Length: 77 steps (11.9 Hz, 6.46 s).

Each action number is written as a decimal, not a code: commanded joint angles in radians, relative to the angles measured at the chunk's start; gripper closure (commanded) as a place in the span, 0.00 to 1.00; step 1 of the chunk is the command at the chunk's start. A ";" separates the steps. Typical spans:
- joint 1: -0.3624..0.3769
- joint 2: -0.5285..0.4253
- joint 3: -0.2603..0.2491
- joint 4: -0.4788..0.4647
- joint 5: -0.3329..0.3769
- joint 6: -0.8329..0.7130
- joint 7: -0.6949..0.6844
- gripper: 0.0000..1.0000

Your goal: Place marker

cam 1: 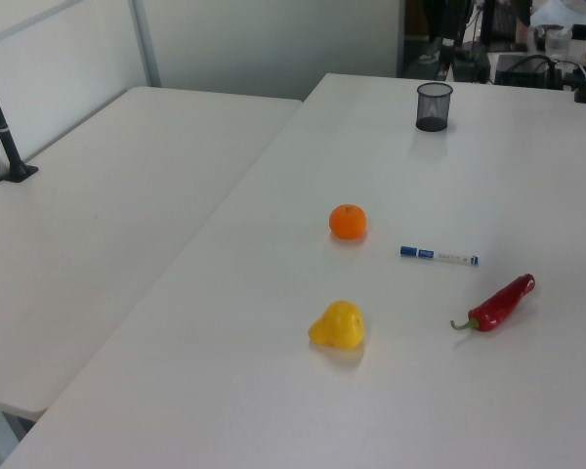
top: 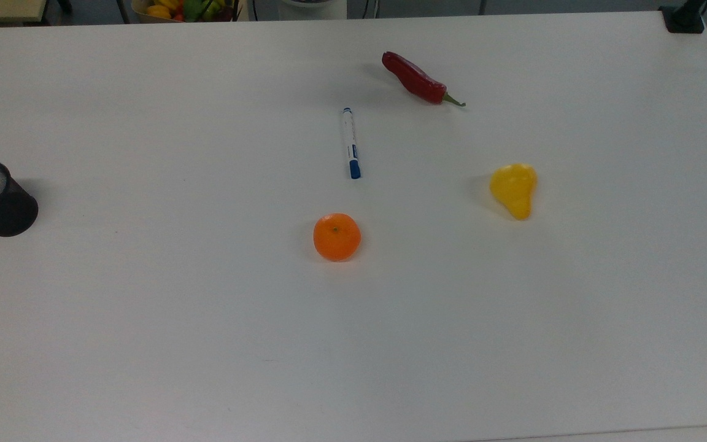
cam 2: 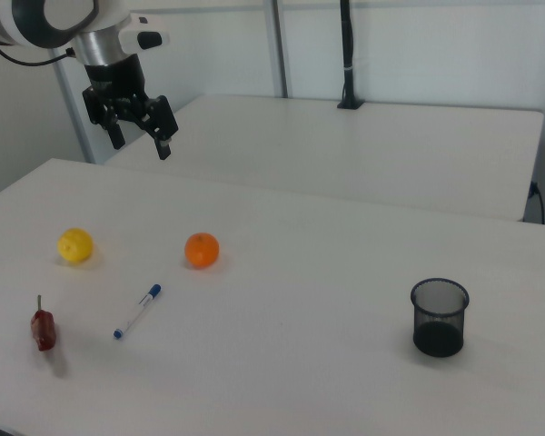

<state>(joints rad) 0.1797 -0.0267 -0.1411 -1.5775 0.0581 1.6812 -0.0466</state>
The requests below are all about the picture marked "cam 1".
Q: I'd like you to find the blue and white marker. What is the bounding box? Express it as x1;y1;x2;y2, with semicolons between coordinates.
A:
398;245;481;269

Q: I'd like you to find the red chili pepper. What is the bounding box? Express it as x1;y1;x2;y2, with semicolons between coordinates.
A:
449;273;536;335

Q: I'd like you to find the clear plastic container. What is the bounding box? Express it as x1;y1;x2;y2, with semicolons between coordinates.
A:
543;27;571;54

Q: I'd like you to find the white plastic bag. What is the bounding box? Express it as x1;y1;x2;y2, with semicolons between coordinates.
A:
530;0;586;28

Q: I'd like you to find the grey partition frame post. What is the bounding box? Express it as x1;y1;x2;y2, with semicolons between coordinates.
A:
129;0;162;89

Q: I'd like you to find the dark robot gripper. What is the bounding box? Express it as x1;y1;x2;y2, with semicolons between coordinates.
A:
438;0;471;79

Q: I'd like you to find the black mesh pen cup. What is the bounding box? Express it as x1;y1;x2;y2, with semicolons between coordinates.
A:
415;81;454;132

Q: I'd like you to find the black camera stand pole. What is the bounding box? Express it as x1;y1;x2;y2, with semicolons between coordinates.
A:
0;48;39;184

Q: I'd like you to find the dark green device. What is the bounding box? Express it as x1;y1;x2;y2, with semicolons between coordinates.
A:
451;41;490;83

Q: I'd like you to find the orange mandarin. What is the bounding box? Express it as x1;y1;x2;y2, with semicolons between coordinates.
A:
328;203;368;240

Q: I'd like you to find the black equipment box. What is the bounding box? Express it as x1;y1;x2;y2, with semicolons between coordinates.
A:
494;53;564;90

